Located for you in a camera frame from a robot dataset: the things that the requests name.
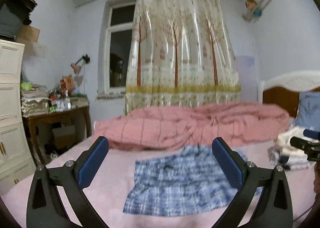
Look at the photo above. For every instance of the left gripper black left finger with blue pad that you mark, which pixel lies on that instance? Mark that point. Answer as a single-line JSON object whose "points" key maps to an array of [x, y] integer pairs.
{"points": [[45, 207]]}

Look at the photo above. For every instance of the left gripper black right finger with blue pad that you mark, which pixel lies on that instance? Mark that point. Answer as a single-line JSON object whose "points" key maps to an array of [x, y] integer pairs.
{"points": [[274, 207]]}

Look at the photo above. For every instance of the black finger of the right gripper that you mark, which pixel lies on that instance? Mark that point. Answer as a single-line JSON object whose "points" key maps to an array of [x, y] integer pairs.
{"points": [[299, 143]]}

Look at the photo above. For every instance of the blue plaid flannel shirt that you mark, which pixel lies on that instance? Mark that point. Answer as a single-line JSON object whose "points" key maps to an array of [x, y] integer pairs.
{"points": [[190, 182]]}

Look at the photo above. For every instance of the folded white navy blanket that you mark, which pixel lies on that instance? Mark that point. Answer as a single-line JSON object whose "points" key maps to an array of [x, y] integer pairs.
{"points": [[287, 156]]}

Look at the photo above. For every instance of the blue floral pillow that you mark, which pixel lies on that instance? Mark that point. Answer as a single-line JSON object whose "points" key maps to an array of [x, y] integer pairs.
{"points": [[308, 114]]}

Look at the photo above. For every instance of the white drawer cabinet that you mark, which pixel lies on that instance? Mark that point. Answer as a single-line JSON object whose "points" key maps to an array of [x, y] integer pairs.
{"points": [[16, 160]]}

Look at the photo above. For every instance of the white wooden headboard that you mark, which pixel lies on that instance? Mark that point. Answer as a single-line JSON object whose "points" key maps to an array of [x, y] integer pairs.
{"points": [[284, 89]]}

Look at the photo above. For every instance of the dark wooden side table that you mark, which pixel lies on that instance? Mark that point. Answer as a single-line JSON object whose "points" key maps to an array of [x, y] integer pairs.
{"points": [[56, 131]]}

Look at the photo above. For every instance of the clear spray bottle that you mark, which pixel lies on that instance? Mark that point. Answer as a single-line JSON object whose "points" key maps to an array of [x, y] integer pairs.
{"points": [[67, 101]]}

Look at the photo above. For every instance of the stack of papers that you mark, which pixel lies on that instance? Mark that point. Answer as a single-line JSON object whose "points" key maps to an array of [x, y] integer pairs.
{"points": [[34, 100]]}

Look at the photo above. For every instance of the pink checked duvet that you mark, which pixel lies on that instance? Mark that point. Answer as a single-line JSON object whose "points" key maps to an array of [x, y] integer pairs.
{"points": [[172, 127]]}

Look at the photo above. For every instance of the tree print curtain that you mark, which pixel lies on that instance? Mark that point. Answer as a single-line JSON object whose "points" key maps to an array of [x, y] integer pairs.
{"points": [[180, 55]]}

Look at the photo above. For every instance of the cardboard box on cabinet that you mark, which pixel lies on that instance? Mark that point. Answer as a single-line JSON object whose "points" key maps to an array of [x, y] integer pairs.
{"points": [[29, 33]]}

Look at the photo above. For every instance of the dark bag on cabinet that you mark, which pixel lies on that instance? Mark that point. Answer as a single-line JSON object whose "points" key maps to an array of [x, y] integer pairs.
{"points": [[15, 14]]}

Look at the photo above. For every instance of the white framed window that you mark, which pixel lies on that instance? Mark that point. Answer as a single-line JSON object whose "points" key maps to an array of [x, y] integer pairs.
{"points": [[117, 44]]}

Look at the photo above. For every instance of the doll on wall pipe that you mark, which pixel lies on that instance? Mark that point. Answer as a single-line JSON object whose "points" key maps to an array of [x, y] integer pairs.
{"points": [[253, 9]]}

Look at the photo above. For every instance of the pink wall lamp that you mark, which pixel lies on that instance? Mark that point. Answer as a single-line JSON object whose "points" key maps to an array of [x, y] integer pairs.
{"points": [[77, 66]]}

